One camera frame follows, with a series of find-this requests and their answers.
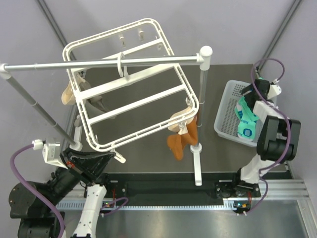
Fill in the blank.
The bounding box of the short purple cable loop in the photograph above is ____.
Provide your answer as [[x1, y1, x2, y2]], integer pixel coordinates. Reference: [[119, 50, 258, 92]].
[[99, 197, 129, 214]]

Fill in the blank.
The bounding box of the beige sock right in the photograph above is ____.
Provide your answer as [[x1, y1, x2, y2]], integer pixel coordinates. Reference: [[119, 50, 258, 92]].
[[167, 106, 193, 133]]

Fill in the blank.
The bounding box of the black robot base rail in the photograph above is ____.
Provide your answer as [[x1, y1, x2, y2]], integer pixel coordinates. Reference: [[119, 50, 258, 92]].
[[106, 172, 261, 206]]

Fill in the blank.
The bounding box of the dark grey table mat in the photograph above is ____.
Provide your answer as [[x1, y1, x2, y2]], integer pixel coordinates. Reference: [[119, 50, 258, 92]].
[[59, 63, 295, 179]]

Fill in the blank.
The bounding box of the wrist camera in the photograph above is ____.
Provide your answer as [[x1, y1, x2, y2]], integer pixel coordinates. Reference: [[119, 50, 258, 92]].
[[267, 84, 282, 100], [32, 138, 66, 169]]

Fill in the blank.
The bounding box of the white perforated plastic basket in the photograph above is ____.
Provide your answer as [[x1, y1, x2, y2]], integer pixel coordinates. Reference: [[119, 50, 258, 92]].
[[214, 80, 263, 148]]

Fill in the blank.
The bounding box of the white slotted cable duct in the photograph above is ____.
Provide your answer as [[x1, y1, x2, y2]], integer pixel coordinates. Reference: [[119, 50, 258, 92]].
[[54, 199, 236, 211]]

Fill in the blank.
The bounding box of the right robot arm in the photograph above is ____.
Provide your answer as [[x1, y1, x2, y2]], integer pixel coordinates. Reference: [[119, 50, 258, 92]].
[[231, 79, 301, 196]]

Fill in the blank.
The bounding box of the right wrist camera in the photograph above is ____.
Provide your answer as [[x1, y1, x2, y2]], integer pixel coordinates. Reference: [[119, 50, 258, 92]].
[[267, 84, 282, 100]]

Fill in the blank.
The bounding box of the beige sock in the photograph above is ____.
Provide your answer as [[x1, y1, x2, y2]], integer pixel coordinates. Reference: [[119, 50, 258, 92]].
[[167, 106, 193, 133], [61, 75, 86, 105]]

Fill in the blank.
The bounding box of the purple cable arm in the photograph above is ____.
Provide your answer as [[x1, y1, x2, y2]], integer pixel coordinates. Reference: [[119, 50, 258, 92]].
[[247, 58, 292, 216], [10, 145, 65, 238]]

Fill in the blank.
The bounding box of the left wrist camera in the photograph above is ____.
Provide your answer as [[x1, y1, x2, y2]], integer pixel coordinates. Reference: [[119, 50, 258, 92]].
[[32, 138, 66, 169]]

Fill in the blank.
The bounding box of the white square clip hanger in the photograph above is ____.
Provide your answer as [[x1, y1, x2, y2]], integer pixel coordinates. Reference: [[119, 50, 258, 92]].
[[63, 18, 210, 160]]

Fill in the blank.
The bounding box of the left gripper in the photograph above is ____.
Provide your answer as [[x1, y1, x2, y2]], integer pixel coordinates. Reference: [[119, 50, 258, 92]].
[[44, 144, 115, 210]]

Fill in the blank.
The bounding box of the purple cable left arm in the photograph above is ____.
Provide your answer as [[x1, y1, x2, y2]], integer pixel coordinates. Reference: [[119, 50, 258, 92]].
[[10, 145, 65, 238]]

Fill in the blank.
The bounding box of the silver white drying rack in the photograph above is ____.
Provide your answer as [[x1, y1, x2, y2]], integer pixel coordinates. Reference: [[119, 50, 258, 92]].
[[0, 45, 213, 186]]

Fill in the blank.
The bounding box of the grey sock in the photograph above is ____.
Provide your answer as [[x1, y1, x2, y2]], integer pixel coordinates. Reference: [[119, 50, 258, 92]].
[[79, 81, 110, 118]]

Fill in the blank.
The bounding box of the orange brown sock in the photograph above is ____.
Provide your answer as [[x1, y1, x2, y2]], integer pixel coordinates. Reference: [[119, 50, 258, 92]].
[[167, 116, 198, 161]]

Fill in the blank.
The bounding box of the beige sock left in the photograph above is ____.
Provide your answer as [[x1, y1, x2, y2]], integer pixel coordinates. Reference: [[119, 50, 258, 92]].
[[61, 75, 86, 105]]

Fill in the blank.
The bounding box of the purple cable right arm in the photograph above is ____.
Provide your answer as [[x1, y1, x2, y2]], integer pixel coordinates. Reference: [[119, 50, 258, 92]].
[[247, 58, 292, 216]]

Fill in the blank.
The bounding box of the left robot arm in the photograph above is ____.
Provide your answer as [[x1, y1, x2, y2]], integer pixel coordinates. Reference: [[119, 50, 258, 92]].
[[9, 145, 114, 238]]

